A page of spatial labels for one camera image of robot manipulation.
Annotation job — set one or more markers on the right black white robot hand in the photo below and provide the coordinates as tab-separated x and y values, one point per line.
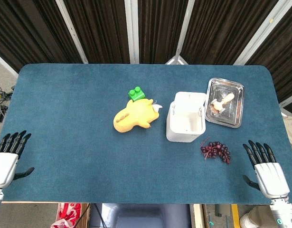
271	179

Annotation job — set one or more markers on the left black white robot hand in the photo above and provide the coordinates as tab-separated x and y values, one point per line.
4	166

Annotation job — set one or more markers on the white plastic box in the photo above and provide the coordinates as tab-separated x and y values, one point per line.
185	118

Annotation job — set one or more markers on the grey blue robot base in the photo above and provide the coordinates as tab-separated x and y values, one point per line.
141	216

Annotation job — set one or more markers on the metal tray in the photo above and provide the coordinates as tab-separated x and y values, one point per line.
231	116

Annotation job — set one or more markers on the beige trouser leg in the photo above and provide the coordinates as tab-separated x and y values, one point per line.
259	211

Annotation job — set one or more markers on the white shoe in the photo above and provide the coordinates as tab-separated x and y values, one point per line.
246	221

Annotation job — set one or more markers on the dark purple grape bunch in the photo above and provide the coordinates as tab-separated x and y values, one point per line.
217	149

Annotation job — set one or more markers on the blue felt table cover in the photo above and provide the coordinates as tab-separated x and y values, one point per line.
77	142

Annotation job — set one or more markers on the red and white bag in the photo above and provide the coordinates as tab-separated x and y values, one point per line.
69	213

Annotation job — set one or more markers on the small wooden toy hammer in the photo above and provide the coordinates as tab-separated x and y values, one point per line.
223	101

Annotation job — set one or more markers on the brown cardboard box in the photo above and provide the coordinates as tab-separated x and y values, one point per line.
83	217

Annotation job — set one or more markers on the yellow plush duck toy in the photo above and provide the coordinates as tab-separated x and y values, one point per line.
136	115

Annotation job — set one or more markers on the green toy building block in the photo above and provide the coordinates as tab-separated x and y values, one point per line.
136	93

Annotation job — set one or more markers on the dark brown curtain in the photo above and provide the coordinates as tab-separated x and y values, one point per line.
103	28

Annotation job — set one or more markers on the white metal frame post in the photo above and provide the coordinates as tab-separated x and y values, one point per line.
183	31
289	99
132	31
72	31
259	35
4	65

